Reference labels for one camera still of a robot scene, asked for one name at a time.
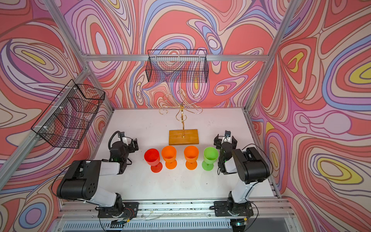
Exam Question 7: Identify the green wine glass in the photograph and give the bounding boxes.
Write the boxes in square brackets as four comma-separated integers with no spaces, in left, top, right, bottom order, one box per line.
[202,147,219,171]

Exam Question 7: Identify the red wine glass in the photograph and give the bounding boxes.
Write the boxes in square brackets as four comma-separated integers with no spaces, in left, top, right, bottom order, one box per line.
[144,148,163,173]

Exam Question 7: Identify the orange wine glass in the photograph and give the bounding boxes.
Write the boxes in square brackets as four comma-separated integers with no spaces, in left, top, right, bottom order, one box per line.
[184,146,199,170]
[161,146,177,170]

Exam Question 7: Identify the orange front wine glass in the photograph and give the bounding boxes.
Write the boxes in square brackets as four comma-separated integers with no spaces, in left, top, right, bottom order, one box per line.
[161,146,177,170]

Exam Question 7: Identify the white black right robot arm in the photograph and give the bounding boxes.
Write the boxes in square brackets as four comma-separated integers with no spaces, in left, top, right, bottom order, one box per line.
[214,135,271,215]

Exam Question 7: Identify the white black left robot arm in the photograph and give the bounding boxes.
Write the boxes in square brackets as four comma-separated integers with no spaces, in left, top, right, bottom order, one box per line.
[56,131,139,208]

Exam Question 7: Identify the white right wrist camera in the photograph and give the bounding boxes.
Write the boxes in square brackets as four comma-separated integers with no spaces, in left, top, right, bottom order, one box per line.
[224,130,231,139]

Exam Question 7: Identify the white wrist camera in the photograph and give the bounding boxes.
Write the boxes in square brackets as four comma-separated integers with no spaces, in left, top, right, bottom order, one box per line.
[224,130,231,139]
[119,131,131,145]

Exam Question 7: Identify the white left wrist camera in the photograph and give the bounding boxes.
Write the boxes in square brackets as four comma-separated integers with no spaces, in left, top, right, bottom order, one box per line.
[119,131,131,145]

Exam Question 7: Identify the gold wire rack wooden base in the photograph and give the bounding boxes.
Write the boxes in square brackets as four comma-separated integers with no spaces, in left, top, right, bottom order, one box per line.
[158,89,203,146]

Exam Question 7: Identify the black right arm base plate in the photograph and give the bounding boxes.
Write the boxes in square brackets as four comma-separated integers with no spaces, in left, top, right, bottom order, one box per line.
[209,201,254,218]

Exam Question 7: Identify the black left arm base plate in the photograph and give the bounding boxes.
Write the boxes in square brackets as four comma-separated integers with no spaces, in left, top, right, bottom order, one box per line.
[95,202,139,219]

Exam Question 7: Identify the black wire basket left wall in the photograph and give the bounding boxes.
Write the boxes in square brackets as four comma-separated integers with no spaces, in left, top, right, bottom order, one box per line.
[31,80,105,149]

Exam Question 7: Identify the black wire basket wall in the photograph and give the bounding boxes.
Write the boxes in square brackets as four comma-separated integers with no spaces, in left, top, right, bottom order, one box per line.
[31,80,105,149]
[146,49,209,83]

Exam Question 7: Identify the aluminium front rail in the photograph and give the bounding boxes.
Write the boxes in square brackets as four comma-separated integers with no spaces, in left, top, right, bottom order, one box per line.
[51,198,303,232]

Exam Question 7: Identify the black wire basket back wall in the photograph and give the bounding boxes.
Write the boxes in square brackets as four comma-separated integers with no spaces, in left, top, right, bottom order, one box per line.
[146,49,209,83]

